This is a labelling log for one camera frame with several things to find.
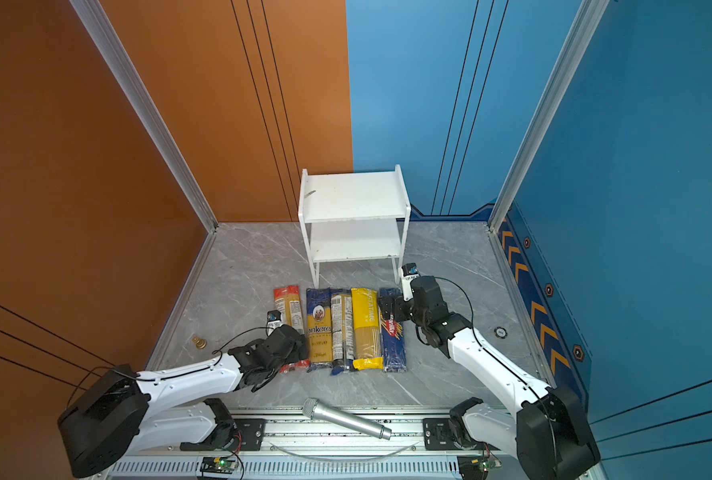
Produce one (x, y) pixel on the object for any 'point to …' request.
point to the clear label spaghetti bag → (342, 331)
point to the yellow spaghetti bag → (366, 333)
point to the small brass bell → (200, 343)
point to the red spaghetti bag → (287, 304)
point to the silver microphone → (325, 412)
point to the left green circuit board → (221, 465)
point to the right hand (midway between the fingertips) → (391, 297)
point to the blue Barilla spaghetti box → (393, 337)
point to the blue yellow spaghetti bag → (319, 318)
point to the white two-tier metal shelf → (347, 216)
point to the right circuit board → (475, 467)
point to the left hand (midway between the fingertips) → (297, 342)
